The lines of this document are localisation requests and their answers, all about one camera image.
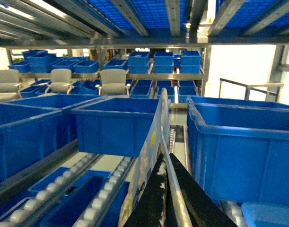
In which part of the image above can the grey chair far left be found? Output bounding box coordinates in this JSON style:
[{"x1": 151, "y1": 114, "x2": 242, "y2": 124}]
[{"x1": 0, "y1": 69, "x2": 22, "y2": 102}]

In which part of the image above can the grey chair right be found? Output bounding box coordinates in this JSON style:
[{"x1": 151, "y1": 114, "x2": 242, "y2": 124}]
[{"x1": 96, "y1": 69, "x2": 131, "y2": 97}]

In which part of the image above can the white roller conveyor track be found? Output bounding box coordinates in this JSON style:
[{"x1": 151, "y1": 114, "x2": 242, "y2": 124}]
[{"x1": 73, "y1": 157, "x2": 137, "y2": 227}]

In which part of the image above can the large blue crate behind tray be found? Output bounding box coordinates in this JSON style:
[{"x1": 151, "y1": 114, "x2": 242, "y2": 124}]
[{"x1": 187, "y1": 98, "x2": 289, "y2": 205}]

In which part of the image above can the blue crate far left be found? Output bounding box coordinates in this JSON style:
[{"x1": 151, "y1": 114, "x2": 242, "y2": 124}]
[{"x1": 0, "y1": 103, "x2": 61, "y2": 183}]

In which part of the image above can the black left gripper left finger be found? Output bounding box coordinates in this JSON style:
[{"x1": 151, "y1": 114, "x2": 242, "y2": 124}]
[{"x1": 129, "y1": 154, "x2": 167, "y2": 227}]

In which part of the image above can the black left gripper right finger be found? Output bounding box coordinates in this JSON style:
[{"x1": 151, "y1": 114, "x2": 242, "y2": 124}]
[{"x1": 170, "y1": 154, "x2": 236, "y2": 227}]

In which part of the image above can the blue crate on left rollers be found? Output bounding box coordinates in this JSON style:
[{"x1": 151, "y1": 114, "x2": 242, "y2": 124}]
[{"x1": 71, "y1": 97, "x2": 168, "y2": 157}]

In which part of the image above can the flower gift bag light blue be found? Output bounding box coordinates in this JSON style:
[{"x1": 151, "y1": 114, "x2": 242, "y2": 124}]
[{"x1": 118, "y1": 89, "x2": 192, "y2": 227}]

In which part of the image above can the blue plastic tray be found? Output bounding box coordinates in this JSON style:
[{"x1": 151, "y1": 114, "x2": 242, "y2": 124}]
[{"x1": 241, "y1": 202, "x2": 289, "y2": 227}]

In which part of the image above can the grey chair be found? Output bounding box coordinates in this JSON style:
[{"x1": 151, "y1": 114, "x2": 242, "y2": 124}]
[
  {"x1": 0, "y1": 69, "x2": 22, "y2": 102},
  {"x1": 96, "y1": 69, "x2": 131, "y2": 97},
  {"x1": 44, "y1": 69, "x2": 74, "y2": 94}
]

